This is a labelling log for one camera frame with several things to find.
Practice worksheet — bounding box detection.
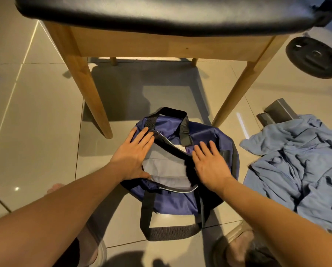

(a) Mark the person's right forearm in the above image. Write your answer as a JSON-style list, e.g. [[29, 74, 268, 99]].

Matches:
[[219, 178, 332, 267]]

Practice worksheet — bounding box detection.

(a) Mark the navy blue bag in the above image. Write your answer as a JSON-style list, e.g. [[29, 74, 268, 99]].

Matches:
[[121, 106, 240, 242]]

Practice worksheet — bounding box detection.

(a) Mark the pile of blue-grey towels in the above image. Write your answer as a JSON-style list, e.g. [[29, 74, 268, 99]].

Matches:
[[240, 114, 332, 238]]

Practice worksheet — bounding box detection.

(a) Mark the person's right hand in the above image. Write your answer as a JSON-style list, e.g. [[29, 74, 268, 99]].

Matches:
[[192, 141, 234, 194]]

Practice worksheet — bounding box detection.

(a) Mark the person's left leg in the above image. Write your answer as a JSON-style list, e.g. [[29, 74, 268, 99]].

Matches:
[[46, 183, 108, 267]]

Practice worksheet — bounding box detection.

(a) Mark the wooden chair with black seat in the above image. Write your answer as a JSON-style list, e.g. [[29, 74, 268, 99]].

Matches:
[[16, 0, 332, 139]]

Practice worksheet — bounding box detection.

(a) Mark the loose black weight plate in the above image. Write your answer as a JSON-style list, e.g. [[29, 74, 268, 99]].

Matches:
[[285, 35, 332, 79]]

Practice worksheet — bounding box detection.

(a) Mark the person's left forearm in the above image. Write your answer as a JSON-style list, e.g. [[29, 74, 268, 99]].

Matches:
[[0, 164, 128, 267]]

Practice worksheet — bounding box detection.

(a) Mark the person's left hand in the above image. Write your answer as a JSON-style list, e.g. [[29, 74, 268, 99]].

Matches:
[[109, 126, 156, 181]]

